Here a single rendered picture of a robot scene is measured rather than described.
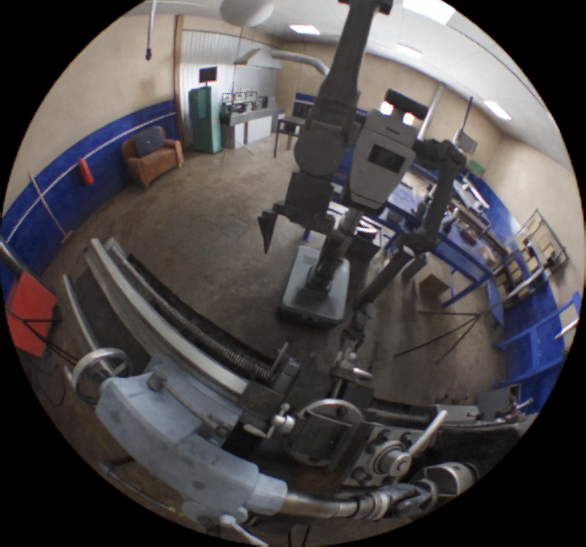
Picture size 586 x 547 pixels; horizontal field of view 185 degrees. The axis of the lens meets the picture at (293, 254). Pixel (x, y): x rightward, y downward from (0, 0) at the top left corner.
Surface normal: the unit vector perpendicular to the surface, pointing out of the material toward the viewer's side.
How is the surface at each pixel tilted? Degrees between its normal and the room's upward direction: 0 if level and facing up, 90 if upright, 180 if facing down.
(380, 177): 90
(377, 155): 90
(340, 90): 68
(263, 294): 0
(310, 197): 60
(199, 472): 0
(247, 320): 0
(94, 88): 90
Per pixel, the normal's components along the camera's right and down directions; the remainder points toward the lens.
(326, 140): -0.15, 0.35
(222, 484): 0.15, -0.59
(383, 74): -0.43, 0.68
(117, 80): 0.89, 0.43
